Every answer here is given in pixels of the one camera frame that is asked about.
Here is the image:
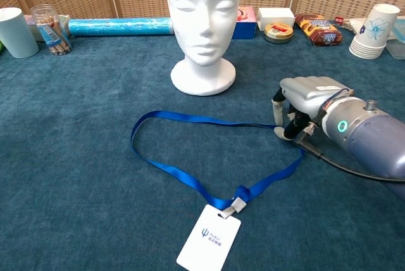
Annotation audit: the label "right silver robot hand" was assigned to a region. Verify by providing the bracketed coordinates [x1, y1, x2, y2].
[271, 75, 354, 141]

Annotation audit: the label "blue lanyard strap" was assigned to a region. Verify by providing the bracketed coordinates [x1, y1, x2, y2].
[130, 110, 306, 212]

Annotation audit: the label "white ID badge card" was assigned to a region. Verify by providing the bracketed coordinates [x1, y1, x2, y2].
[175, 197, 247, 271]

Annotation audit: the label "brown chocolate cookie pack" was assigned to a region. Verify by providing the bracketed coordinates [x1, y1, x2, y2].
[294, 13, 344, 48]

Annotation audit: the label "round gold lidded tin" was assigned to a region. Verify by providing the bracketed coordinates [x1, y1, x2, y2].
[263, 23, 295, 45]

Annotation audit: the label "clear plastic bag white contents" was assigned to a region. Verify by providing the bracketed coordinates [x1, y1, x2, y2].
[342, 17, 368, 36]

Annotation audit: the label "small white cardboard box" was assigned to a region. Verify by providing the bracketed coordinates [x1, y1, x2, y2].
[256, 7, 296, 32]

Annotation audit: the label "stack of flower paper cups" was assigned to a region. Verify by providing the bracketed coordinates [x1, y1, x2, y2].
[348, 3, 401, 60]

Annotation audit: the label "blue Oreo cookie box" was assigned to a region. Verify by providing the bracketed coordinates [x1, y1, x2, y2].
[232, 6, 257, 41]

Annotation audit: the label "clear container with blue lid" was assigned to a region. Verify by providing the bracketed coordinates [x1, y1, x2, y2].
[385, 18, 405, 61]

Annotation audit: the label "white foam mannequin head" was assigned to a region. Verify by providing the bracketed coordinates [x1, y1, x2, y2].
[165, 0, 242, 97]

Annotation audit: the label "blue cling film roll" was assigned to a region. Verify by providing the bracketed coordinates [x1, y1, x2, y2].
[68, 17, 176, 38]

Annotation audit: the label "teal blue table cloth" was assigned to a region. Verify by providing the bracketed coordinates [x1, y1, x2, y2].
[0, 19, 405, 271]

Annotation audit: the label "clear jar of snack sticks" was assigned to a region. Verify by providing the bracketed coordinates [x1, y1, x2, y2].
[30, 4, 73, 57]

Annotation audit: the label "pale blue plastic cup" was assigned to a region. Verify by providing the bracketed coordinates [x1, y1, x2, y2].
[0, 6, 40, 60]

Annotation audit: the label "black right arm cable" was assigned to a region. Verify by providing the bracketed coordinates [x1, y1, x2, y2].
[292, 125, 405, 184]

